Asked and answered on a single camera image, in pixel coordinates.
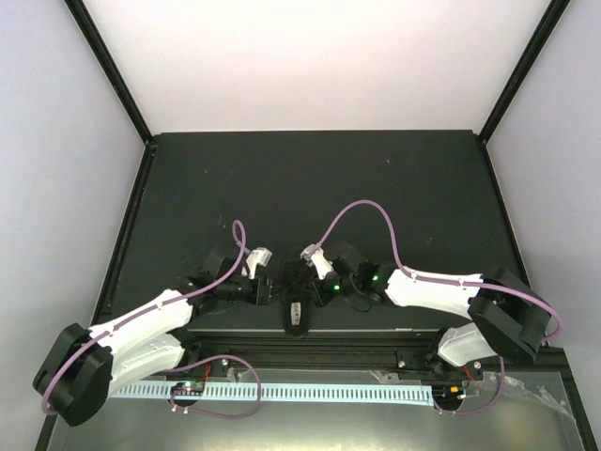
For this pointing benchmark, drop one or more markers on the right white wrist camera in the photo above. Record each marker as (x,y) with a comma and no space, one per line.
(314,256)

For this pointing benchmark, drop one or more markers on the white slotted cable duct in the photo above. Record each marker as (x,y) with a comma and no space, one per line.
(287,392)

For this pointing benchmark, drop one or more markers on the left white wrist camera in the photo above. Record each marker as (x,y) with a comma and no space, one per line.
(259,257)

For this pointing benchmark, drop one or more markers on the black frame post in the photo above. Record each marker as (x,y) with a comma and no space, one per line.
(97,45)
(537,42)

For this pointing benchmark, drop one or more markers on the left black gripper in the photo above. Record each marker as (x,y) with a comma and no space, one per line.
(263,285)

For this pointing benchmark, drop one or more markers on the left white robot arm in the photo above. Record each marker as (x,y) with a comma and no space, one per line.
(85,366)

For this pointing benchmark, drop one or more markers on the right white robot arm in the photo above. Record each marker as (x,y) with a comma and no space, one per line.
(503,316)

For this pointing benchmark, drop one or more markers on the left black frame post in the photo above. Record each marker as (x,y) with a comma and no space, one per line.
(97,45)

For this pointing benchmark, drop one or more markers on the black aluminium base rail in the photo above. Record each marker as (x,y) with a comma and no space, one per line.
(406,352)

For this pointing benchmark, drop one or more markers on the left small circuit board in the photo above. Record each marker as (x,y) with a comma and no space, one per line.
(188,388)

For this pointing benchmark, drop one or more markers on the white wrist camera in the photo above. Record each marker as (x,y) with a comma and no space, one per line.
(259,257)
(314,256)

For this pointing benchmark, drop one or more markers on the black sneaker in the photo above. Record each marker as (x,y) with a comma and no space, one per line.
(296,311)

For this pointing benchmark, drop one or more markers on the small circuit board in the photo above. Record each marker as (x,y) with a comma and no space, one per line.
(447,392)
(188,388)

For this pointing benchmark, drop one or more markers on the black shoelace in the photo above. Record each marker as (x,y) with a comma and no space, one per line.
(295,277)

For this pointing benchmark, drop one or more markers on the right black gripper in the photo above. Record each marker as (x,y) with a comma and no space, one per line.
(320,298)

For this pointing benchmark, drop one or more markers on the right black frame post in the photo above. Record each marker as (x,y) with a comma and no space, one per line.
(537,42)

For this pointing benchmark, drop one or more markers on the right small circuit board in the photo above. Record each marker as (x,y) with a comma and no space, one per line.
(447,392)

